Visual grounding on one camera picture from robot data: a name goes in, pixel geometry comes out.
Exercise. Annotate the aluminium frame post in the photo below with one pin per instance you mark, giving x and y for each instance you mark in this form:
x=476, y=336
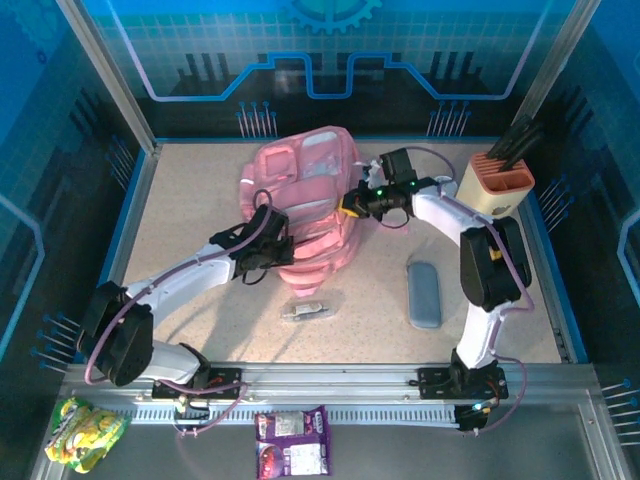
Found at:
x=110, y=75
x=560, y=60

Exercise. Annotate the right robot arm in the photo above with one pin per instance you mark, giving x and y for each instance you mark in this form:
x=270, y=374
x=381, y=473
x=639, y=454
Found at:
x=480, y=330

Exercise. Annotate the beige holder with orange top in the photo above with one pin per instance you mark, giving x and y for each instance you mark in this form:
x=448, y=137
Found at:
x=480, y=192

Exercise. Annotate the pink student backpack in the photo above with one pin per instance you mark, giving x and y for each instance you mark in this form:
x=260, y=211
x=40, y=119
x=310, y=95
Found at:
x=310, y=200

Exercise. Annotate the purple snack bag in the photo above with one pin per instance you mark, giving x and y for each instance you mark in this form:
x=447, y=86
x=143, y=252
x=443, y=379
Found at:
x=292, y=445

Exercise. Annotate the aluminium mounting rail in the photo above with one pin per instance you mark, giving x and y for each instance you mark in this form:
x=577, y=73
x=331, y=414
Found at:
x=325, y=385

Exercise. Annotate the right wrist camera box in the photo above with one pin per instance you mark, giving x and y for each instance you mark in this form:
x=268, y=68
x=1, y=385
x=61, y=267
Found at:
x=372, y=172

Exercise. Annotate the grey pencil case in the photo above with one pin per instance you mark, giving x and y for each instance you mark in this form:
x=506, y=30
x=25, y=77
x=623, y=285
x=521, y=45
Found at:
x=424, y=300

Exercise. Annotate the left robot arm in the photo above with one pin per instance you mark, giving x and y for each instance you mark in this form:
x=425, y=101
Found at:
x=175, y=280

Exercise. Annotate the clear plastic stationery bag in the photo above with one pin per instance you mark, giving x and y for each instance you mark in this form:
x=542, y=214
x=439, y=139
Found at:
x=312, y=310

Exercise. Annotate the green yellow snack bag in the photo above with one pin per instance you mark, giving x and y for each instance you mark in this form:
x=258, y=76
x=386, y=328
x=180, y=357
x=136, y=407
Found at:
x=85, y=435

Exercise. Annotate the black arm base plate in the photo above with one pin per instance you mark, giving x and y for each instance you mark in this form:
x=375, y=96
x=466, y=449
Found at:
x=432, y=382
x=225, y=382

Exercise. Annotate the black controller board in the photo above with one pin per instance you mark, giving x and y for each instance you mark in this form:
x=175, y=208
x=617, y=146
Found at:
x=472, y=417

